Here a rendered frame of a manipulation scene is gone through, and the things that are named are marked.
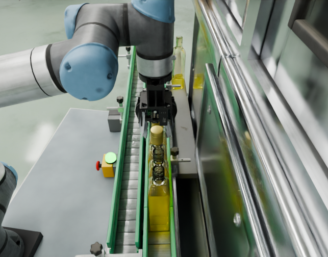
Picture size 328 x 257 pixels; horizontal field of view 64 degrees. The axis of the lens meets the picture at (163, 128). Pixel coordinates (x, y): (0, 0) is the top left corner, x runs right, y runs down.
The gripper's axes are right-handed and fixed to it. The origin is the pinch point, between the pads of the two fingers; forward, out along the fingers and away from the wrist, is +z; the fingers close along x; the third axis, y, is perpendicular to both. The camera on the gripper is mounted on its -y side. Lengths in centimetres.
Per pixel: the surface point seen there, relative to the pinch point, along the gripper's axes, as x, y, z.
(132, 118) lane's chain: -10.5, -37.8, 27.2
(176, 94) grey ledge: 10, -56, 27
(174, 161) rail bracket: 5.8, -5.5, 19.0
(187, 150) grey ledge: 11.9, -17.9, 27.2
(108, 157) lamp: -19.3, -17.8, 29.9
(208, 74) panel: 12.2, -1.5, -16.7
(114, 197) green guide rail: -12.8, 7.8, 18.7
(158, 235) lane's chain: -0.1, 15.6, 27.2
